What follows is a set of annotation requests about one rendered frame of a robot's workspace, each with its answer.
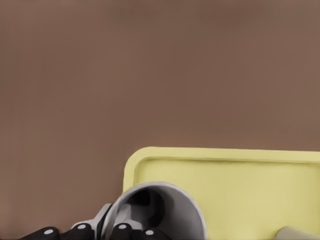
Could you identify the yellow tray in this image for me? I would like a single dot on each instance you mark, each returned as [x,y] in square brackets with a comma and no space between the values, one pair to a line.
[245,190]

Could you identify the left gripper right finger black root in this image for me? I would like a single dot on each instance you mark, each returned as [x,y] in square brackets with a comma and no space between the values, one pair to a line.
[122,232]

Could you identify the left gripper left finger black root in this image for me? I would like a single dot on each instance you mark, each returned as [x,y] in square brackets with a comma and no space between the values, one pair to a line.
[80,231]

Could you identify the white IKEA cup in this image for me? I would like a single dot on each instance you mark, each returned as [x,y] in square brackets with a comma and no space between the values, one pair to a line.
[180,212]
[297,234]

